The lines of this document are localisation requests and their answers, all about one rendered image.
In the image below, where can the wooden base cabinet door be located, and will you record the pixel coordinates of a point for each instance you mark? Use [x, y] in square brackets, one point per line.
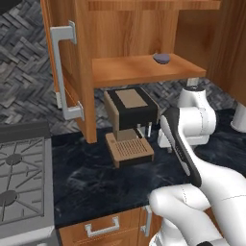
[155, 224]

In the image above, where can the wooden drawer front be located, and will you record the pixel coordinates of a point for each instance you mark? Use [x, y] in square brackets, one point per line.
[105, 235]

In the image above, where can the grey gas hob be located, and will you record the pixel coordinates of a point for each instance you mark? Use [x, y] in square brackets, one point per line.
[22, 179]

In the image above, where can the dark range hood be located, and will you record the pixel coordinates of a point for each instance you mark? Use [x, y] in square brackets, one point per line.
[8, 4]

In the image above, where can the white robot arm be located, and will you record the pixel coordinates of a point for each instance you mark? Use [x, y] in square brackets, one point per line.
[221, 192]

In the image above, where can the white round container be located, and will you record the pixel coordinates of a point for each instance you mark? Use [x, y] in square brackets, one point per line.
[239, 118]

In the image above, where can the tan and black coffee machine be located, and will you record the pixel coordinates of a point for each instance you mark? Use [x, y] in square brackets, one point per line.
[133, 110]

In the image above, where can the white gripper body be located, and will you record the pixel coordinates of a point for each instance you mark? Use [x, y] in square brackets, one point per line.
[164, 140]

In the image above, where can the wooden wall cabinet with shelf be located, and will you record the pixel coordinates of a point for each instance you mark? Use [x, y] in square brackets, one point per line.
[134, 68]

